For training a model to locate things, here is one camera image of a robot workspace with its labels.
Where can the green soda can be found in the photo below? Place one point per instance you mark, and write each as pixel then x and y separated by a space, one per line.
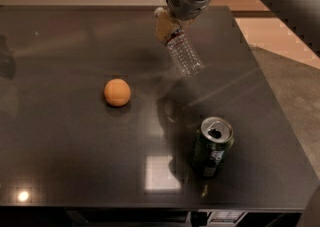
pixel 214 137

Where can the clear plastic water bottle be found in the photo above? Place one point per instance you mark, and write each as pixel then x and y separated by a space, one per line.
pixel 183 54

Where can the orange ball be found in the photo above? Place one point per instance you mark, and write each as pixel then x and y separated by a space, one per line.
pixel 117 92

